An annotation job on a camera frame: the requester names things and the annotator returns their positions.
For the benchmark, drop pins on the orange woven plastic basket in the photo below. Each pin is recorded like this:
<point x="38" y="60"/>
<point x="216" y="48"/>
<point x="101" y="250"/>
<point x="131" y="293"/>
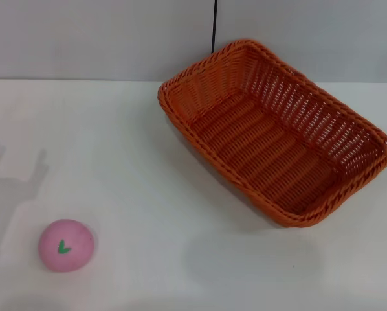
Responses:
<point x="264" y="139"/>

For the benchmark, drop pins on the pink ball with green leaf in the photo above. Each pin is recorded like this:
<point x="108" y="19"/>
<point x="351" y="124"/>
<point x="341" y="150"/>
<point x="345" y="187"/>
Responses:
<point x="73" y="249"/>

